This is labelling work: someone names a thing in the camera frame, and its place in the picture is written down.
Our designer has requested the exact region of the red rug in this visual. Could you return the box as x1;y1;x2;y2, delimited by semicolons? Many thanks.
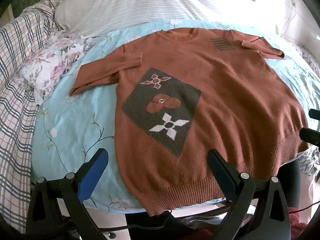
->
287;206;311;240

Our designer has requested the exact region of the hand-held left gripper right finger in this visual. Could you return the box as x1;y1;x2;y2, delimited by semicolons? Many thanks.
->
207;149;293;240

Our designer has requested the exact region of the light blue floral bed sheet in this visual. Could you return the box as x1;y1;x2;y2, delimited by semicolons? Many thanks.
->
31;17;320;210

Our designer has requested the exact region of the plaid blanket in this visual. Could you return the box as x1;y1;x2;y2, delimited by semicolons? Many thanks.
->
0;0;63;233

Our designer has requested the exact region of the black cable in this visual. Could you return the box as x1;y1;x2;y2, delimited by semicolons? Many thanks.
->
100;209;175;233

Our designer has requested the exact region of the person's leg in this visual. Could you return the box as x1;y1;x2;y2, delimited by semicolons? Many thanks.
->
282;159;301;208

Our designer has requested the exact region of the floral patterned cloth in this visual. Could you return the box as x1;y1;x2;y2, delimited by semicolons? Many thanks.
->
297;147;320;176

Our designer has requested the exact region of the white striped pillow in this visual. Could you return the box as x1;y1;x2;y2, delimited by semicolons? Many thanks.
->
54;0;285;38

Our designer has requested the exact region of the floral print pillow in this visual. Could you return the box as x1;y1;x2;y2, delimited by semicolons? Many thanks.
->
19;30;95;105

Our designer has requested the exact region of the white cable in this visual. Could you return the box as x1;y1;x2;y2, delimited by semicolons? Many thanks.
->
280;5;300;38

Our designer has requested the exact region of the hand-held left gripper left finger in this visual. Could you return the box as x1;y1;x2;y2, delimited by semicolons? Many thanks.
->
25;148;110;240

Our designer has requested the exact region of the orange knit sweater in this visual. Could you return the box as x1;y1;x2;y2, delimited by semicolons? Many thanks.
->
69;28;309;217

